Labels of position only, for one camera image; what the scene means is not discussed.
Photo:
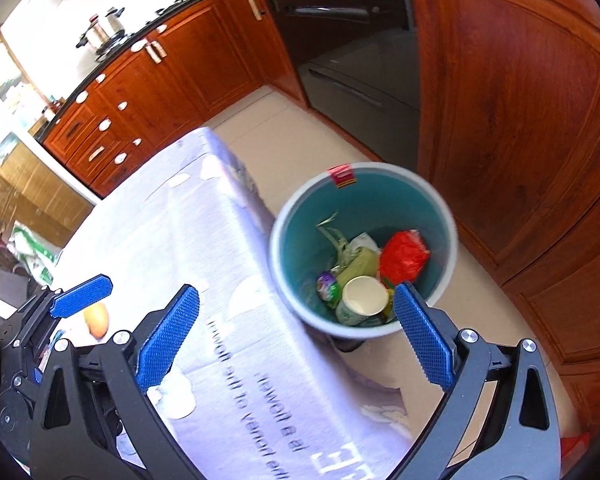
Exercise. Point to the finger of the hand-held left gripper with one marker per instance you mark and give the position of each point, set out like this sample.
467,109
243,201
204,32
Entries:
80,296

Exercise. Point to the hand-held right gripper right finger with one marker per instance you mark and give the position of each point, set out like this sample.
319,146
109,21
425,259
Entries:
425,335

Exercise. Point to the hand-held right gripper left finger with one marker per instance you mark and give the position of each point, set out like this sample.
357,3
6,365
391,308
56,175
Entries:
170,340

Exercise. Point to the brown eggshell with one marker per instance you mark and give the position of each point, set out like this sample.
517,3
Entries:
96,321

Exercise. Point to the red snack bag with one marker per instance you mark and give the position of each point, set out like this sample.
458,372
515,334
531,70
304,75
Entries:
405,255

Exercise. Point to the jelly cup with dog lid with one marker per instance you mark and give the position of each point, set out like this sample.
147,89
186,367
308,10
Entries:
327,287

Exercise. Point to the white paper napkin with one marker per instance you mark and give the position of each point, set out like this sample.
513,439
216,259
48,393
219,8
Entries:
362,241

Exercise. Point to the silver and green snack bag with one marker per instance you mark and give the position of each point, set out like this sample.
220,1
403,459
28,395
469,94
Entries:
337,240

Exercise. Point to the teal plastic bin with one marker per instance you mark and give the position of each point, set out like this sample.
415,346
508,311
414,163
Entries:
300,220

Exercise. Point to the green and white sack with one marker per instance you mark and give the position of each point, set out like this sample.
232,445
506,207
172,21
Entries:
35,255

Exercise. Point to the purple floral tablecloth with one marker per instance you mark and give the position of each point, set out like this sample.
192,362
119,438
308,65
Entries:
180,240

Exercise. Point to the wooden drawer cabinet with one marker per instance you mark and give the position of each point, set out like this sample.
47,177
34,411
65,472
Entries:
95,140

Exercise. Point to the large wooden cabinet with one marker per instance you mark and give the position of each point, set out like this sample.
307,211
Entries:
520,135

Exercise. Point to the wooden double-door cabinet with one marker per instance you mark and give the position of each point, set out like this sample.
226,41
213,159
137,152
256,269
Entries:
180,70

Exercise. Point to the steel cooking pot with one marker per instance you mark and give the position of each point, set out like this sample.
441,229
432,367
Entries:
105,30

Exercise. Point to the built-in black oven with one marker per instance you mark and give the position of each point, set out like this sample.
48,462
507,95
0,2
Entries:
350,60

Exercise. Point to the gas stove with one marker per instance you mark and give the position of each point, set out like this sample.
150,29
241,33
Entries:
167,7

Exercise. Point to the narrow wooden cabinet door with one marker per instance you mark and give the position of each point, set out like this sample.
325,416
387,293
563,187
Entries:
260,45

